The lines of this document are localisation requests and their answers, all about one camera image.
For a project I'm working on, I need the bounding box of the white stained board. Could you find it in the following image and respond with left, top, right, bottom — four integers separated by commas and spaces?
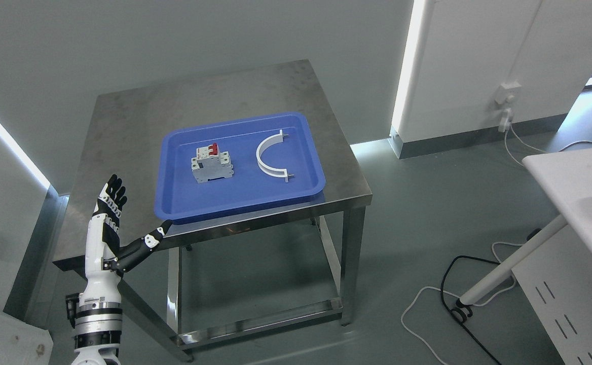
0, 312, 53, 364

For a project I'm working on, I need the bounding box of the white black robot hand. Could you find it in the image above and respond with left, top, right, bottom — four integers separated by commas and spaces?
79, 175, 173, 306

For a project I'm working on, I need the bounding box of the black cable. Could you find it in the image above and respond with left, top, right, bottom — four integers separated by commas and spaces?
440, 229, 542, 365

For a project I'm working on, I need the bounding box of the blue plastic tray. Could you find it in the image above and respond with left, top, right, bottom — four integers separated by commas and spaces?
154, 112, 326, 224

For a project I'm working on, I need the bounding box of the white cable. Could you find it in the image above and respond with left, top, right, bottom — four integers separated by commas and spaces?
400, 122, 592, 365

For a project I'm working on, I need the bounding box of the white curved plastic bracket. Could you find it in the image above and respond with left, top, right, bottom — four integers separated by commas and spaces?
255, 129, 293, 183

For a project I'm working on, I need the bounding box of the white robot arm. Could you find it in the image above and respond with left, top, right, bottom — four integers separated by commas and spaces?
66, 293, 123, 364

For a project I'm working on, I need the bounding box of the white desk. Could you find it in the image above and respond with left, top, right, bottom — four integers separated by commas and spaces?
448, 149, 592, 324

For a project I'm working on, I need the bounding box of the grey circuit breaker red switch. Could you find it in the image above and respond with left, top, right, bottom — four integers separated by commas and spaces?
190, 142, 234, 184

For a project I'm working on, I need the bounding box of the white drawer cabinet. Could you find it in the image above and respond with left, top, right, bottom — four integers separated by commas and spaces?
513, 232, 592, 364

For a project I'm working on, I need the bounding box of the stainless steel table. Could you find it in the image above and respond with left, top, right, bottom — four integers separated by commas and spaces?
53, 60, 372, 364

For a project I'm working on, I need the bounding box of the white plug adapter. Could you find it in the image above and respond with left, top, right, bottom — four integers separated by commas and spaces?
498, 107, 514, 133

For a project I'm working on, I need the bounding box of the white wall socket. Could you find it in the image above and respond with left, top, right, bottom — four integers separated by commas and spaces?
494, 81, 522, 105

